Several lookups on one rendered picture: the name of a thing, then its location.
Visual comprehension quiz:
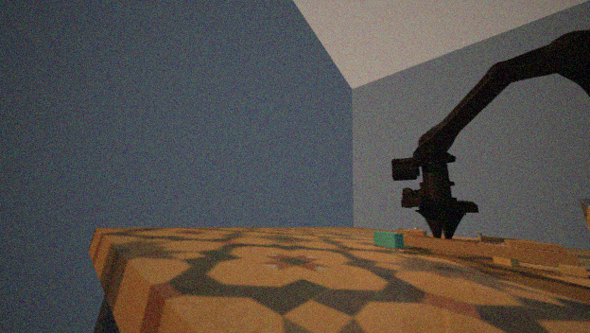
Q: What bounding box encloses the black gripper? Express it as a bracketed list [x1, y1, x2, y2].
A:
[401, 177, 478, 239]

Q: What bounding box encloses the green rectangular block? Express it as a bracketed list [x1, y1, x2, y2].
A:
[373, 232, 405, 249]

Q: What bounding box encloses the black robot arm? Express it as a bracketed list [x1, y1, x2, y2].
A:
[391, 29, 590, 181]

